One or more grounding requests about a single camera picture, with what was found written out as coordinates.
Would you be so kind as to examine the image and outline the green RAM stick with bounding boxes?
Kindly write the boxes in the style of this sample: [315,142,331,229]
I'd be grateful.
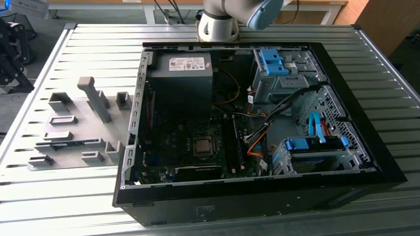
[37,139,102,148]

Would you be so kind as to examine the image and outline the black RAM slot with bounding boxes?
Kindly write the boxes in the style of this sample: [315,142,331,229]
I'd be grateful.
[223,115,237,173]

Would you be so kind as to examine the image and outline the dark RAM stick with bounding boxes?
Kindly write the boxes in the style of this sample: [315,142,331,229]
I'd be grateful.
[233,117,247,170]

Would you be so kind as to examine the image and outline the grey parts rack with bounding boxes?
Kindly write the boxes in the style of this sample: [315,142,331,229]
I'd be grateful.
[26,76,133,172]

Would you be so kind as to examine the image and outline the grey power supply unit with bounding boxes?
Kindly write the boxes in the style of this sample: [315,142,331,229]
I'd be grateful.
[153,52,215,117]

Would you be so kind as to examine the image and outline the green motherboard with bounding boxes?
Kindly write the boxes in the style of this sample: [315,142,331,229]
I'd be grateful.
[137,114,266,184]

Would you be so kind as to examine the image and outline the CPU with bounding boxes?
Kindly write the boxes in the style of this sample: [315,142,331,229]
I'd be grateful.
[195,138,214,153]

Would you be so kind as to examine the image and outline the CPU socket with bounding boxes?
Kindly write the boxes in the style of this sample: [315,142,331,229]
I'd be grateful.
[191,132,218,160]

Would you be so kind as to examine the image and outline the black graphics card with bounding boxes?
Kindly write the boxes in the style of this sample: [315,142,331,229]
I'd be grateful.
[174,164,225,182]

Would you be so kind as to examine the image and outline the blue plastic drive carrier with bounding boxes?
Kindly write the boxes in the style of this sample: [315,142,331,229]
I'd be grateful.
[258,49,291,76]

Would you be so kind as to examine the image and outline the grey metal drive cage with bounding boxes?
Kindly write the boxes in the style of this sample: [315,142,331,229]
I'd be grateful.
[251,49,329,105]

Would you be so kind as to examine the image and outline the black open PC case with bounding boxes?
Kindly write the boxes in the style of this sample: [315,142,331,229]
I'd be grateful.
[113,41,409,226]

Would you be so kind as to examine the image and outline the blue disk carrier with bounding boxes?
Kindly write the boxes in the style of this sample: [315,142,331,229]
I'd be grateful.
[285,137,350,151]

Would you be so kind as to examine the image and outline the grey metal disk bay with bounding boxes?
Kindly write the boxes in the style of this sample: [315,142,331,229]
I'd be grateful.
[269,136,374,176]

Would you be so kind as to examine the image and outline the brown wooden cabinet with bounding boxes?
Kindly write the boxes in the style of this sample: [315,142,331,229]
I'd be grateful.
[354,0,420,57]

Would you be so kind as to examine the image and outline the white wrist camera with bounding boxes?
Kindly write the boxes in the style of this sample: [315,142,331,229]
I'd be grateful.
[10,0,49,14]

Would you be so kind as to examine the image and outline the thin yellow wire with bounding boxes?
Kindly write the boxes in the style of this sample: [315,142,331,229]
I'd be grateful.
[211,68,243,106]

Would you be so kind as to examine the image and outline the multicolour power wires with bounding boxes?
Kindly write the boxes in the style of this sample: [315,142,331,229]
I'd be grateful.
[231,112,267,118]

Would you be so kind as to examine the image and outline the orange wire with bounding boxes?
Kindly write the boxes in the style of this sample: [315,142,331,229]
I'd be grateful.
[247,134,269,157]

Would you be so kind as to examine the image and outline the black cable bundle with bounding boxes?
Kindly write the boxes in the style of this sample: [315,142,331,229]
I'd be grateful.
[262,85,322,126]

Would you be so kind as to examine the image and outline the blue wire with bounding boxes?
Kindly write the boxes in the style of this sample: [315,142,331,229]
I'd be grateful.
[309,112,327,144]

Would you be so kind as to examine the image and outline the white frame wooden desk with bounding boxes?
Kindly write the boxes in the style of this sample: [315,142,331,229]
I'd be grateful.
[143,0,350,25]

